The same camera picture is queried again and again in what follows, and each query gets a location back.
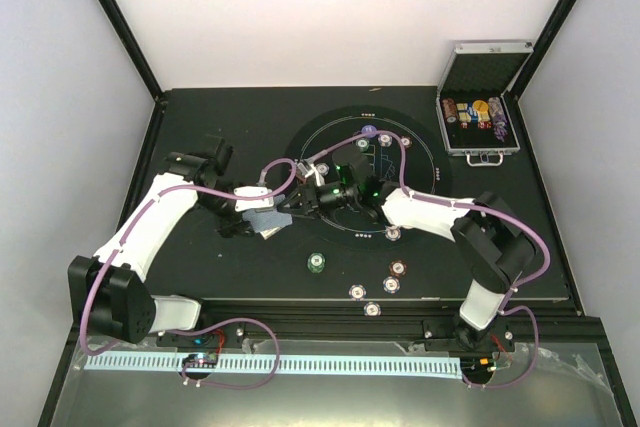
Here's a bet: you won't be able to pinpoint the blue playing card deck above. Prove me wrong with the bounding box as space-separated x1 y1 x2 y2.
242 209 293 233

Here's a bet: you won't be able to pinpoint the green poker chip stack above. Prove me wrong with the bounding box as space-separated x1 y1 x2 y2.
307 252 326 274

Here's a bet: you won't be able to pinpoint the green poker chips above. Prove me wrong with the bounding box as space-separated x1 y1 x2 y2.
356 138 369 152

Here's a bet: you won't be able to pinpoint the purple small blind button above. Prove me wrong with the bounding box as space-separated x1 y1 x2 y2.
361 125 377 138

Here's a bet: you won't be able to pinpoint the blue chip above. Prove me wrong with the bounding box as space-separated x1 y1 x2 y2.
383 276 400 294
363 302 381 317
348 284 366 301

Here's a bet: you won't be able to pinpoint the brown poker chip stack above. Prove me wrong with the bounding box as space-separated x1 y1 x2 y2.
389 260 407 278

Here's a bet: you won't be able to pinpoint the white playing card box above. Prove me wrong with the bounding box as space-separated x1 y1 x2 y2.
260 227 281 240

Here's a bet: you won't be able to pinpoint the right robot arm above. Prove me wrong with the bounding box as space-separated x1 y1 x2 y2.
277 144 536 351

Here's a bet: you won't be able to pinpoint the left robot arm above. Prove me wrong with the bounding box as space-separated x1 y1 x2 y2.
68 138 286 356

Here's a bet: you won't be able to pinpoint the round black poker mat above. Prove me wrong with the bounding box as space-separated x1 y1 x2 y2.
281 106 454 251

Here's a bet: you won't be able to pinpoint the brown chips row in case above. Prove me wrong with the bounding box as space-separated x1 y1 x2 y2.
441 98 459 123

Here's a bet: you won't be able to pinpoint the aluminium poker case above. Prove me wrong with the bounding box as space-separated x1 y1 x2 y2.
436 40 533 168

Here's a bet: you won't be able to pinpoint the yellow button in case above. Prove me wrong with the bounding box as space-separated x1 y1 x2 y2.
473 100 489 114

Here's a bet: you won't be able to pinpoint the purple chips row in case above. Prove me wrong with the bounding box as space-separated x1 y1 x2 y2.
488 97 508 142

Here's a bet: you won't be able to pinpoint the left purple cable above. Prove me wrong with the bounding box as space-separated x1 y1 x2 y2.
79 158 297 390

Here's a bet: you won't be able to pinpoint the blue chip on rail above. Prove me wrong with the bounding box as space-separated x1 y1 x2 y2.
363 302 381 317

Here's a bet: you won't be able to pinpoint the white slotted cable duct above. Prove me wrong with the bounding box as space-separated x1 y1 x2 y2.
84 351 462 380

